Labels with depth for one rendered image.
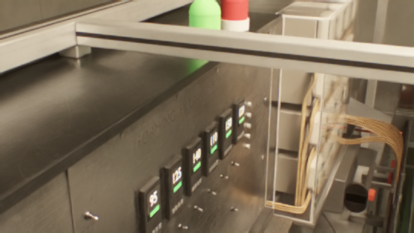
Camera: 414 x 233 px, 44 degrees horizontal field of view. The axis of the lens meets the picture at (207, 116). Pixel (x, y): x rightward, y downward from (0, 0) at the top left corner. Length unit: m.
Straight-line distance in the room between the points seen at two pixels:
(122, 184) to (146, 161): 0.06
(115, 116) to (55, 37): 0.25
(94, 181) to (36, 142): 0.10
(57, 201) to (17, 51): 0.27
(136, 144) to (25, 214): 0.21
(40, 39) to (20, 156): 0.30
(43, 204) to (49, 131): 0.09
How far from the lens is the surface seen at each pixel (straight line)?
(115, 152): 0.66
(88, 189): 0.63
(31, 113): 0.66
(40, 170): 0.52
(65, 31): 0.86
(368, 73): 0.71
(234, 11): 1.06
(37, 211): 0.57
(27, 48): 0.79
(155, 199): 0.77
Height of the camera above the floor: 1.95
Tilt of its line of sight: 22 degrees down
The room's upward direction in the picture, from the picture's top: straight up
